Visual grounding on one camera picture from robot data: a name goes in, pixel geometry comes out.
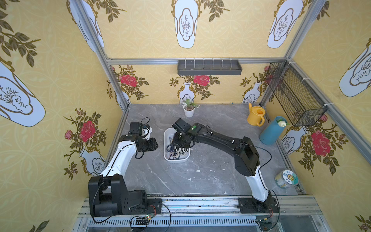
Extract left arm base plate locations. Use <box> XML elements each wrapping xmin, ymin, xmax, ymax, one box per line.
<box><xmin>124</xmin><ymin>198</ymin><xmax>162</xmax><ymax>215</ymax></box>

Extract pink handled scissors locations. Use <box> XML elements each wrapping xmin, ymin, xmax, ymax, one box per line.
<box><xmin>168</xmin><ymin>150</ymin><xmax>175</xmax><ymax>160</ymax></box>

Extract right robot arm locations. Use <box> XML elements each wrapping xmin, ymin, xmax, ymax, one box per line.
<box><xmin>172</xmin><ymin>118</ymin><xmax>277</xmax><ymax>212</ymax></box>

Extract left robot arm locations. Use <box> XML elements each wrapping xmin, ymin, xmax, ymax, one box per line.
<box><xmin>88</xmin><ymin>122</ymin><xmax>158</xmax><ymax>218</ymax></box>

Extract small potted plant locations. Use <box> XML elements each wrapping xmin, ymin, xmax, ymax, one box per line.
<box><xmin>182</xmin><ymin>99</ymin><xmax>200</xmax><ymax>118</ymax></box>

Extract white plastic storage box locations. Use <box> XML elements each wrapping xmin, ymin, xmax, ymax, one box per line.
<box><xmin>163</xmin><ymin>128</ymin><xmax>190</xmax><ymax>163</ymax></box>

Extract aluminium front rail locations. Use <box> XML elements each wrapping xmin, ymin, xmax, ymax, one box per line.
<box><xmin>73</xmin><ymin>194</ymin><xmax>330</xmax><ymax>232</ymax></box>

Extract tape roll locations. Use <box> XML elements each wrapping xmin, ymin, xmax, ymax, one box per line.
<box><xmin>274</xmin><ymin>170</ymin><xmax>299</xmax><ymax>189</ymax></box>

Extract dark blue scissors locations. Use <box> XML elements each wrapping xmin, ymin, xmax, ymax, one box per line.
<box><xmin>166</xmin><ymin>143</ymin><xmax>174</xmax><ymax>153</ymax></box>

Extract black wire mesh basket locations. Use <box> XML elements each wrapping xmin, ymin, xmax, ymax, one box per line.
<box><xmin>266</xmin><ymin>61</ymin><xmax>328</xmax><ymax>127</ymax></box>

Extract grey wall shelf rack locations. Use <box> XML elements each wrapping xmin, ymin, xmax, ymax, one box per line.
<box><xmin>177</xmin><ymin>59</ymin><xmax>243</xmax><ymax>76</ymax></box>

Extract teal bottle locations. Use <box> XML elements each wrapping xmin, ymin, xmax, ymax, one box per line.
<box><xmin>259</xmin><ymin>116</ymin><xmax>288</xmax><ymax>145</ymax></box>

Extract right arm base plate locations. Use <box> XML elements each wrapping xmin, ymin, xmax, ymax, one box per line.
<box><xmin>237</xmin><ymin>197</ymin><xmax>279</xmax><ymax>214</ymax></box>

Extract white kitchen shears front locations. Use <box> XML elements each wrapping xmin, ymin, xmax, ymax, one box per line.
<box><xmin>174</xmin><ymin>146</ymin><xmax>188</xmax><ymax>156</ymax></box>

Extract yellow watering can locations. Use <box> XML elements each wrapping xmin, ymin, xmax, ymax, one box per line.
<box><xmin>247</xmin><ymin>103</ymin><xmax>266</xmax><ymax>127</ymax></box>

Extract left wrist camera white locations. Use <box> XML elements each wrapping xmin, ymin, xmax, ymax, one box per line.
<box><xmin>142</xmin><ymin>124</ymin><xmax>153</xmax><ymax>140</ymax></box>

